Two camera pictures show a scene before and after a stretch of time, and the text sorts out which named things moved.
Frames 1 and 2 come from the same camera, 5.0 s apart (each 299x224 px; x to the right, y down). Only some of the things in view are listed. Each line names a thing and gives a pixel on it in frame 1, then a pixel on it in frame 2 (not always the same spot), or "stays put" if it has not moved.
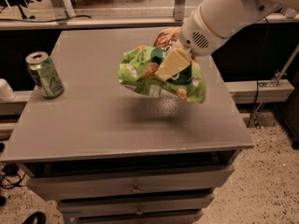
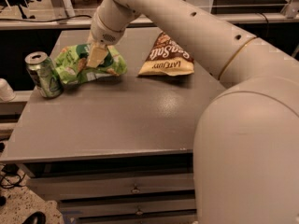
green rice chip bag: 137,69 → 71,64
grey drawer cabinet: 111,154 stays put
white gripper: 196,36 → 100,32
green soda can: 45,75 stays put
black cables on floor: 11,170 stays put
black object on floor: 36,217 stays put
